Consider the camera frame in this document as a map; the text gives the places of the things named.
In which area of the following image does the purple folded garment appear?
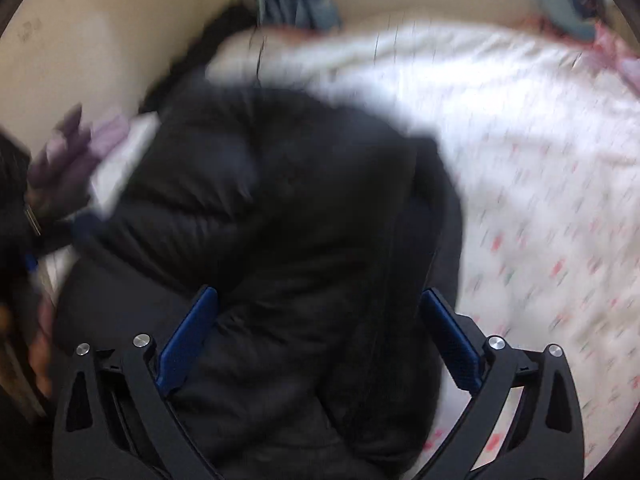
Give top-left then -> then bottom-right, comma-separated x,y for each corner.
26,104 -> 130,221

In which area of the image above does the black puffer down jacket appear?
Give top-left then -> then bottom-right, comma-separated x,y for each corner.
52,76 -> 462,479

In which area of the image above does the black charging cable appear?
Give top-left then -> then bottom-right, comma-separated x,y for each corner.
254,27 -> 266,86

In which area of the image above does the black garment by wall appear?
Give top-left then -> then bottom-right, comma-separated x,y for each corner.
138,3 -> 257,114

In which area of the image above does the person left hand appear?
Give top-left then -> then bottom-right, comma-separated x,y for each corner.
1,297 -> 54,398

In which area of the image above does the white cherry print bed quilt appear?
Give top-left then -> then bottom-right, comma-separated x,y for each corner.
39,16 -> 640,476

